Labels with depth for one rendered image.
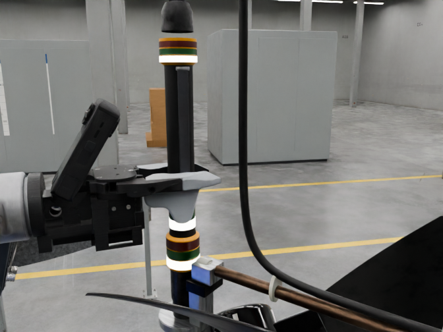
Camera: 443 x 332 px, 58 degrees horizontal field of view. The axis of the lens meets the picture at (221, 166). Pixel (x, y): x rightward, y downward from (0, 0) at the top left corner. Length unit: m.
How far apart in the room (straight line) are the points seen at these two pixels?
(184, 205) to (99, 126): 0.13
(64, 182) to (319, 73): 6.81
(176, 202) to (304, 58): 6.63
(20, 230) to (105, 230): 0.08
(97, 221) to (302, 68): 6.66
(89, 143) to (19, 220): 0.10
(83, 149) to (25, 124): 6.32
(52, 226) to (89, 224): 0.04
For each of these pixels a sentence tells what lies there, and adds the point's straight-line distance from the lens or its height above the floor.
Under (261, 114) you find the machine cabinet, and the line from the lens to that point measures 6.82.
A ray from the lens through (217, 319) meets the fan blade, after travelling 0.32.
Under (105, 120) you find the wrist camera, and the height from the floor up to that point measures 1.56.
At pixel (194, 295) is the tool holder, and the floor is 1.33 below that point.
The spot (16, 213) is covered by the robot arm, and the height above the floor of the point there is 1.47.
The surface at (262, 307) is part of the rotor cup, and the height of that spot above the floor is 1.26.
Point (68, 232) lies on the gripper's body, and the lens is 0.48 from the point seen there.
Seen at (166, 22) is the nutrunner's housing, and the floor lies 1.66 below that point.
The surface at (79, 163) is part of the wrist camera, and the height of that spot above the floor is 1.51.
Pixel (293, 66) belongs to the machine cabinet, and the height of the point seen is 1.68.
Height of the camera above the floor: 1.61
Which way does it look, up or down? 14 degrees down
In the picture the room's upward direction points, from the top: straight up
